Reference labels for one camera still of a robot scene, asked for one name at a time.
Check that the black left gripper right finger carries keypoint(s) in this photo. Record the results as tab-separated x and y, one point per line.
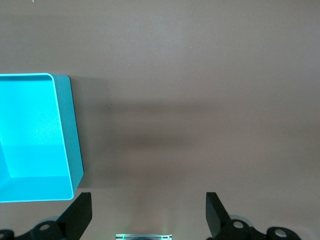
215	215

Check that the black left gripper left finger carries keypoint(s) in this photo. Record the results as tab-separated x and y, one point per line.
75	217

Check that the teal plastic bin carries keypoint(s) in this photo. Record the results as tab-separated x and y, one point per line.
30	125

